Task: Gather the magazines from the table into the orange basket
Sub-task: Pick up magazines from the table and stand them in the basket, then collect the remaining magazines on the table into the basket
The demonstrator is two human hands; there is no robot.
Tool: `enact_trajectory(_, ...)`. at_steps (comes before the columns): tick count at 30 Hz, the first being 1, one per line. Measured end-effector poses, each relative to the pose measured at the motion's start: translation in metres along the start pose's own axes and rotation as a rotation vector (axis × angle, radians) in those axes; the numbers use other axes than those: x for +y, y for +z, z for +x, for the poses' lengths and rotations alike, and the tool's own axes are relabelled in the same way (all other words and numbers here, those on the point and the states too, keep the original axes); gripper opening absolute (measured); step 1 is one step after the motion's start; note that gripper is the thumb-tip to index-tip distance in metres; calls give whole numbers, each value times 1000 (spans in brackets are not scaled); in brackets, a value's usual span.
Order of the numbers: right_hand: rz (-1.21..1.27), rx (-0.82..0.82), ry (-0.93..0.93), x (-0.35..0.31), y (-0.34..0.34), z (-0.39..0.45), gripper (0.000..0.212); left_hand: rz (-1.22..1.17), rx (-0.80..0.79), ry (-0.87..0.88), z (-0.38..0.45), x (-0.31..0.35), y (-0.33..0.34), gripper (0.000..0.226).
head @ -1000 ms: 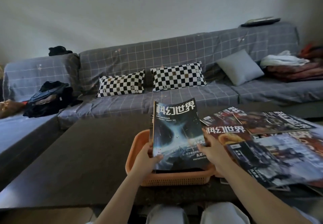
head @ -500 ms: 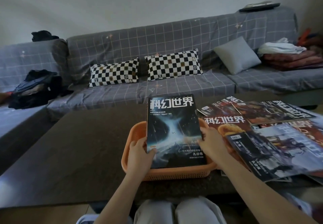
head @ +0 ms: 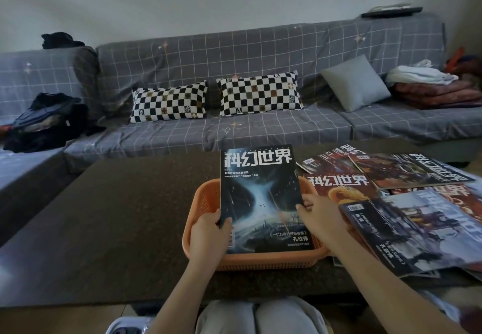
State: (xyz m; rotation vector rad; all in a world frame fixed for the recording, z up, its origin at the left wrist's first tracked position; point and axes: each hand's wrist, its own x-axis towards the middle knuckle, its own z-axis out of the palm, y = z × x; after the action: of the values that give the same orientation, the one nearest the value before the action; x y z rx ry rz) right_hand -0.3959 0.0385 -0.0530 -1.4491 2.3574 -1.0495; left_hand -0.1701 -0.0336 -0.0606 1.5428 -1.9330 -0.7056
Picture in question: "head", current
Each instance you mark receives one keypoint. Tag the person's right forearm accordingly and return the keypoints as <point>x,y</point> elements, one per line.
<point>388,288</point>

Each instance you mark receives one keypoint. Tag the person's light trousers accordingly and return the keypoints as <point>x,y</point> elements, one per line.
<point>263,316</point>

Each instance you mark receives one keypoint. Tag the person's left forearm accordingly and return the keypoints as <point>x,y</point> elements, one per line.
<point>184,300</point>

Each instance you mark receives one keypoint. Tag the orange plastic basket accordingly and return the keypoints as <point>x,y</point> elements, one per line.
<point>263,262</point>

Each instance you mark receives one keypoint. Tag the clear plastic wrapper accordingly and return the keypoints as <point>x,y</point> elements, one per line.
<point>128,326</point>

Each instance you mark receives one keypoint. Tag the dark red folded blanket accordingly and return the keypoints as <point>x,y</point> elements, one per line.
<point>437,94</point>

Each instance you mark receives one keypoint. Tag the heap of dark clothes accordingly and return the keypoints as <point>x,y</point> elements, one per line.
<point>49,125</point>

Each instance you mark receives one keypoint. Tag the person's left hand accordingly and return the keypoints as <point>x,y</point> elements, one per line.
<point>209,241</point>

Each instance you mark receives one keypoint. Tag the black flat tray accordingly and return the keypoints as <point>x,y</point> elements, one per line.
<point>391,11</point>

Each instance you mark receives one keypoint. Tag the dark blue storm cover magazine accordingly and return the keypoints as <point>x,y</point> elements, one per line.
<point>263,202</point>

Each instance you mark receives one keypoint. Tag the plain grey cushion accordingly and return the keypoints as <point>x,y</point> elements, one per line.
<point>356,83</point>

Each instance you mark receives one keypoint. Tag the person's right hand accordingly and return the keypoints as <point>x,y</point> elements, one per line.
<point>325,224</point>

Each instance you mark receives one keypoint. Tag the black white checkered pillow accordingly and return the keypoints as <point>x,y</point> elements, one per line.
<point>169,102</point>
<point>260,93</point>

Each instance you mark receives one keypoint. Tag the golden dragon cover magazine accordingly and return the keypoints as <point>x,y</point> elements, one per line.
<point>339,181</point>

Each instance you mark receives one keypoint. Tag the pile of assorted magazines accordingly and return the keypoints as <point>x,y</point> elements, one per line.
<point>395,170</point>

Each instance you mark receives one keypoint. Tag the white folded cloth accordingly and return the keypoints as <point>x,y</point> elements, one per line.
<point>418,74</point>

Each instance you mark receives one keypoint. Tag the crumpled clear plastic bags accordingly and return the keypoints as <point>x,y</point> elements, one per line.
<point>450,309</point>

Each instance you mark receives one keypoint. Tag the small black garment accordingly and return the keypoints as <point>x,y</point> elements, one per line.
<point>62,40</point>

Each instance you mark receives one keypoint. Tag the grey plaid covered sofa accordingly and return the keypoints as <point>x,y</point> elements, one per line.
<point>244,51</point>

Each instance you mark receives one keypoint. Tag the orange red fabric item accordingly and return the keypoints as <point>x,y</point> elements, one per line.
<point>461,62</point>

